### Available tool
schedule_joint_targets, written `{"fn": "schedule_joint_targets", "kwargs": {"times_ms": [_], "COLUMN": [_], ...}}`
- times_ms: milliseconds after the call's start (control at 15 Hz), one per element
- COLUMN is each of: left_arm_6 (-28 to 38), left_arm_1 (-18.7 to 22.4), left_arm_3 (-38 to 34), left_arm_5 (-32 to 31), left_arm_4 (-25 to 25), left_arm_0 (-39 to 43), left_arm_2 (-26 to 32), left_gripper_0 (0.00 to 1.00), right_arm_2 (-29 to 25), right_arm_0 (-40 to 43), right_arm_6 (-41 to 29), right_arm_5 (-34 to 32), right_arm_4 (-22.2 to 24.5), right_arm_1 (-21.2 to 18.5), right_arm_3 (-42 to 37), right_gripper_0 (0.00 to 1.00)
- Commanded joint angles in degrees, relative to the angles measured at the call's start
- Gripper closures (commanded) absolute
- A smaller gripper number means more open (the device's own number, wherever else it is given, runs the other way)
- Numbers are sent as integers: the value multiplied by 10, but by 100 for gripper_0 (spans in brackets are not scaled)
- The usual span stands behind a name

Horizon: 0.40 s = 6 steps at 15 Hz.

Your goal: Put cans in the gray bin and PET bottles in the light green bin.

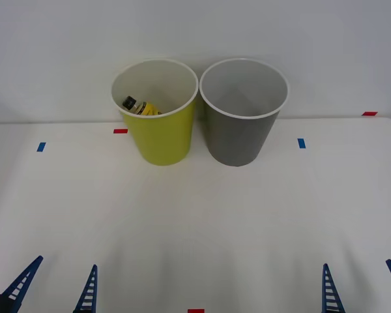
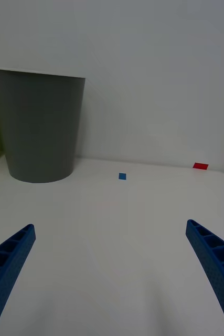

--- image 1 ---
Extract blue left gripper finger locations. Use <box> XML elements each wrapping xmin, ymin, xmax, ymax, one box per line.
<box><xmin>0</xmin><ymin>255</ymin><xmax>44</xmax><ymax>313</ymax></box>
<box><xmin>72</xmin><ymin>263</ymin><xmax>99</xmax><ymax>313</ymax></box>

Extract yellow-green plastic waste bin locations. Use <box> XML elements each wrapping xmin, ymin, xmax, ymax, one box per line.
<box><xmin>110</xmin><ymin>58</ymin><xmax>200</xmax><ymax>166</ymax></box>

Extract yellow label plastic bottle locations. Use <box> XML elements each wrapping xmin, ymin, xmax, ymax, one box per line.
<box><xmin>122</xmin><ymin>95</ymin><xmax>164</xmax><ymax>117</ymax></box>

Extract grey plastic waste bin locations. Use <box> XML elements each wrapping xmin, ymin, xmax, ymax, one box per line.
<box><xmin>199</xmin><ymin>57</ymin><xmax>291</xmax><ymax>167</ymax></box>

